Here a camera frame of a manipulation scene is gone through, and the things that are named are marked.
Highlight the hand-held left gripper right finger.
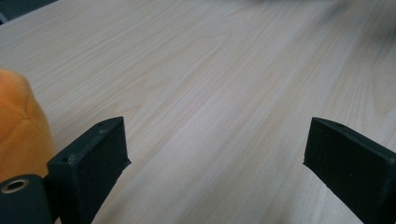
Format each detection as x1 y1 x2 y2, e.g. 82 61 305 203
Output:
303 117 396 224

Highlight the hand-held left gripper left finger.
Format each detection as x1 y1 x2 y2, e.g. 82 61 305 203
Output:
47 117 132 224

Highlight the orange plush toy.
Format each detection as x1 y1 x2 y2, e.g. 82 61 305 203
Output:
0 67 56 183

